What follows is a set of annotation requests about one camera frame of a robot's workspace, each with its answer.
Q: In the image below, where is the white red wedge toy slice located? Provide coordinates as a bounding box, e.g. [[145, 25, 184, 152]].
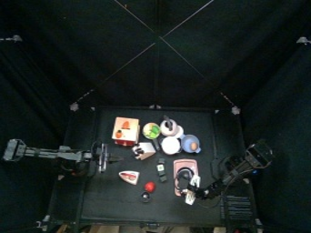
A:
[[117, 170, 141, 186]]

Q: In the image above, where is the pink tray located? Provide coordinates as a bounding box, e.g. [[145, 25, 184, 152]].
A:
[[172, 158, 199, 198]]

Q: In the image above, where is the white knife block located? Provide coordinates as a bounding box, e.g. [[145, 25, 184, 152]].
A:
[[131, 141, 156, 161]]

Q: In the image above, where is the white text label sticker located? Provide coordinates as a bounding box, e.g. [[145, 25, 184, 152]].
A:
[[224, 195, 254, 218]]

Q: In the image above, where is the cream pan with vegetables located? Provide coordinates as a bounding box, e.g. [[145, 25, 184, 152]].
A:
[[141, 122, 163, 152]]

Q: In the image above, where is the white kettle black handle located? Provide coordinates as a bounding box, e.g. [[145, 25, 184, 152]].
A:
[[159, 115, 180, 138]]

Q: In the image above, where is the blue two-handled bowl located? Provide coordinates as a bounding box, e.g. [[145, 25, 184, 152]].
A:
[[180, 134, 203, 154]]

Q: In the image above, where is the thin diagonal cord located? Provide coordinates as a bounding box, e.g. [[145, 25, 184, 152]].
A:
[[72, 0, 215, 107], [113, 0, 240, 111]]

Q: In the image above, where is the black round lid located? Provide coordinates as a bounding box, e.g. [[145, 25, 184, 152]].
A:
[[176, 167, 195, 184]]

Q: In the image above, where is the white bowl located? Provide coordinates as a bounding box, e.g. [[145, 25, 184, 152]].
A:
[[160, 136, 183, 156]]

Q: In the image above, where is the red toy pepper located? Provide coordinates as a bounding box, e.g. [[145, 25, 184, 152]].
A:
[[143, 181, 156, 194]]

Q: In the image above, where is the wooden shape sorter box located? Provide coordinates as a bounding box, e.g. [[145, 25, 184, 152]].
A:
[[112, 116, 141, 147]]

